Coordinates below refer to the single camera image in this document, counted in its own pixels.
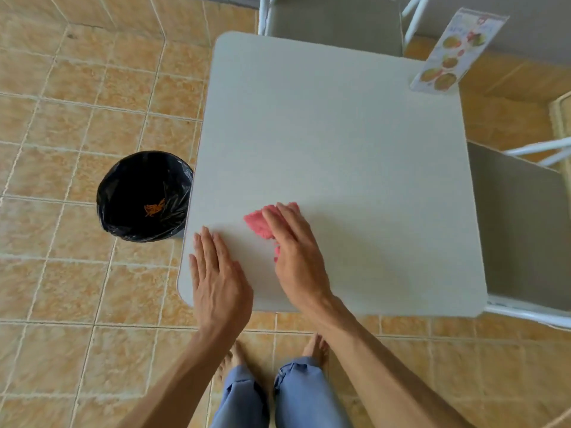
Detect person's right hand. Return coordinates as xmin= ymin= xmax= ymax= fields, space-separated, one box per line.
xmin=261 ymin=202 xmax=334 ymax=315

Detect person's left hand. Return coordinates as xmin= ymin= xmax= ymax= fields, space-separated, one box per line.
xmin=189 ymin=226 xmax=254 ymax=335

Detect pink cleaning cloth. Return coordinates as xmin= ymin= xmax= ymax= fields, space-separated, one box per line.
xmin=244 ymin=202 xmax=300 ymax=263

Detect person's right forearm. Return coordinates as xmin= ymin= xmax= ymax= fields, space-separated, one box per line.
xmin=307 ymin=295 xmax=476 ymax=428

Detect person's left forearm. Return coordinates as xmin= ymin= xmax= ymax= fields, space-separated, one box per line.
xmin=117 ymin=327 xmax=245 ymax=428

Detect person's left foot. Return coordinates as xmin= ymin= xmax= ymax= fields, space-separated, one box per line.
xmin=217 ymin=340 xmax=249 ymax=382

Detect person's foot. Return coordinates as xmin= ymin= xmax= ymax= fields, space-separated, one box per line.
xmin=217 ymin=340 xmax=249 ymax=382
xmin=302 ymin=333 xmax=330 ymax=367

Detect bin with black bag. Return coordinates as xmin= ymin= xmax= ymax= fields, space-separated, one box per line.
xmin=96 ymin=150 xmax=194 ymax=243

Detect person's right foot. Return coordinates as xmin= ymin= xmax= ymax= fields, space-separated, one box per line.
xmin=302 ymin=333 xmax=330 ymax=367

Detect person's blue trousers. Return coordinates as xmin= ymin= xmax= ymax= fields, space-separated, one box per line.
xmin=210 ymin=357 xmax=354 ymax=428

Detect fruit picture menu card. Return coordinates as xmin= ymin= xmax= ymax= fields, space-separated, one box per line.
xmin=410 ymin=7 xmax=509 ymax=94

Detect grey chair with white frame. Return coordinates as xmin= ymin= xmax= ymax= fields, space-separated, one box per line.
xmin=466 ymin=136 xmax=571 ymax=331
xmin=257 ymin=0 xmax=431 ymax=58

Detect light wooden frame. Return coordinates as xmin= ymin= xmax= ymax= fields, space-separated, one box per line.
xmin=547 ymin=91 xmax=571 ymax=205

